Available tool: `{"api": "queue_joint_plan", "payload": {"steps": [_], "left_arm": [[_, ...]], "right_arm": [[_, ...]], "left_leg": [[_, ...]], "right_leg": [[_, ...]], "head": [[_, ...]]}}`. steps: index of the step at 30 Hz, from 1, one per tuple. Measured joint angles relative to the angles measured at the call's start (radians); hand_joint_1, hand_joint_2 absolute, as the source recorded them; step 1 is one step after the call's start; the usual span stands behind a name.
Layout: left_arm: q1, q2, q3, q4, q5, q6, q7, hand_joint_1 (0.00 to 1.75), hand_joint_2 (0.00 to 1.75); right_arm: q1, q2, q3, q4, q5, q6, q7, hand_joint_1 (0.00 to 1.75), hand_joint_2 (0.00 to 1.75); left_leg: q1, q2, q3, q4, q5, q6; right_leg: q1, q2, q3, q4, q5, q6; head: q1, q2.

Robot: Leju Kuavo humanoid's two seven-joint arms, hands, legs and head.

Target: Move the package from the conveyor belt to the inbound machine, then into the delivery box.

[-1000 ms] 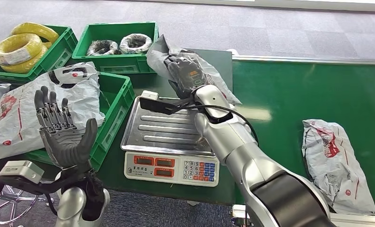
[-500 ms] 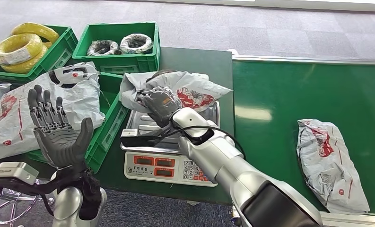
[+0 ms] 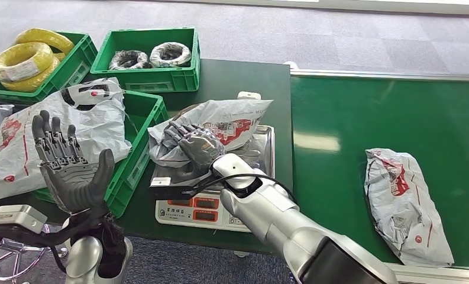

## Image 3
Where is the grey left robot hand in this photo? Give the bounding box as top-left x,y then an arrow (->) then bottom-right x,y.
31,109 -> 116,215

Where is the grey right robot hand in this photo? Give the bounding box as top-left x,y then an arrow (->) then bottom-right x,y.
163,120 -> 227,177

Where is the large white package red print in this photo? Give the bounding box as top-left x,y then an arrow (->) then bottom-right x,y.
0,88 -> 132,201

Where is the green delivery crate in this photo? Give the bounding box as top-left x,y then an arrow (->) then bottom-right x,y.
34,91 -> 169,218

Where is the white package black print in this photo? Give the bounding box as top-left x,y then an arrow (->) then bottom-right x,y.
60,77 -> 124,111

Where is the green conveyor belt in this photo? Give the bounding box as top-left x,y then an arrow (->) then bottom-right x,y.
290,69 -> 469,284

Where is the electronic scale steel tray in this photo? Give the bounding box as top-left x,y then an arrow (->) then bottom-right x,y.
150,125 -> 276,234

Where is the green crate with black coils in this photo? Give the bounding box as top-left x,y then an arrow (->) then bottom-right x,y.
90,27 -> 201,93

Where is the chrome chair base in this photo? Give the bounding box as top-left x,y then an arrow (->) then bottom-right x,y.
0,225 -> 69,284

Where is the green crate with yellow coils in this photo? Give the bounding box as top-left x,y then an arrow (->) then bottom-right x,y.
0,31 -> 99,104

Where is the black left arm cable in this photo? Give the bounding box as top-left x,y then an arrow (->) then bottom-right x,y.
0,213 -> 115,275

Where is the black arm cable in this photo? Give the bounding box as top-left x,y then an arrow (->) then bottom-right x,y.
181,173 -> 297,205
0,213 -> 115,275

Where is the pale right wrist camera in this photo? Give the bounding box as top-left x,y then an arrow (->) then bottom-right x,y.
149,176 -> 200,201

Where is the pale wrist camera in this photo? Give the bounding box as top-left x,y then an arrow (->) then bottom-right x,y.
149,176 -> 200,201
0,204 -> 49,235

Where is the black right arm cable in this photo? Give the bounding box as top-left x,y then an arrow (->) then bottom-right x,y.
181,173 -> 297,205

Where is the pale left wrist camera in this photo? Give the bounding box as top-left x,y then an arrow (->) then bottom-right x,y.
0,204 -> 49,235

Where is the black wire coil wrapped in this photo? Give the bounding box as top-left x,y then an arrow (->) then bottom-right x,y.
108,50 -> 150,70
149,41 -> 192,69

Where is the yellow wire coil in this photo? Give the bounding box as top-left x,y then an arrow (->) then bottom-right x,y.
0,57 -> 60,93
14,27 -> 75,55
0,41 -> 55,82

